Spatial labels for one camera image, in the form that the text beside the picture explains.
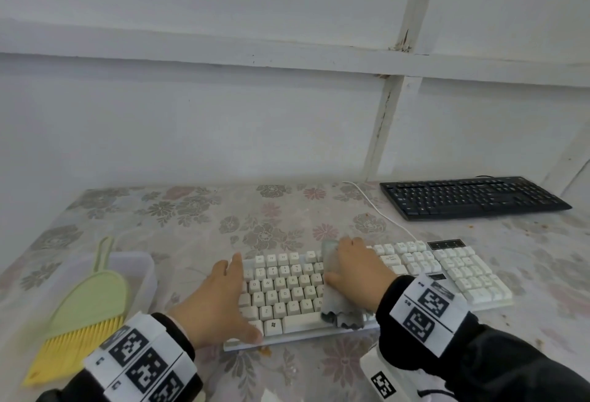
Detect person's left hand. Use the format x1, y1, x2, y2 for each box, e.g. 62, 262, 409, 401
168, 252, 262, 351

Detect person's right hand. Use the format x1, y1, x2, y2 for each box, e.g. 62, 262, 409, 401
322, 236, 399, 314

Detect grey fluffy cloth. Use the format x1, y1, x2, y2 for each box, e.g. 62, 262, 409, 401
319, 239, 368, 331

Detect white keyboard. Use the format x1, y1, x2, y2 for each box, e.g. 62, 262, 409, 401
223, 239, 515, 353

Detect clear plastic container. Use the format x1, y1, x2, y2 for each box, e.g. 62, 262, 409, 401
27, 251, 157, 338

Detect green brush yellow bristles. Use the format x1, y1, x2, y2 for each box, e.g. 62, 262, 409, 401
22, 236, 130, 388

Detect black keyboard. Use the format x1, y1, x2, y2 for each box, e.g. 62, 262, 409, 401
379, 175, 573, 222

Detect person's left forearm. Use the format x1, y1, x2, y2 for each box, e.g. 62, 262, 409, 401
36, 313, 203, 402

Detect person's right forearm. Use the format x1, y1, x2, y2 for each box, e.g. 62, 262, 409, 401
376, 275, 590, 402

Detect white marker right wristband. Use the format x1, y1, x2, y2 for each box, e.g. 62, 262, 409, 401
389, 274, 470, 359

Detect white marker wristband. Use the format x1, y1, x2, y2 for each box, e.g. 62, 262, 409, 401
82, 313, 199, 402
389, 274, 470, 359

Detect white marker left wristband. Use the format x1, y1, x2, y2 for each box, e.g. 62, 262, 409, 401
82, 313, 199, 402

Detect floral tablecloth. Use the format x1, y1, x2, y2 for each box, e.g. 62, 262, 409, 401
0, 181, 590, 402

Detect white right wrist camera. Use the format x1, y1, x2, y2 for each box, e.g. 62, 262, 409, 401
359, 341, 443, 402

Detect black camera cable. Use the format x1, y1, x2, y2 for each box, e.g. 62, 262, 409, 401
417, 387, 457, 399

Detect white wooden frame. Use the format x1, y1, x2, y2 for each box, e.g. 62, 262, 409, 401
0, 0, 590, 195

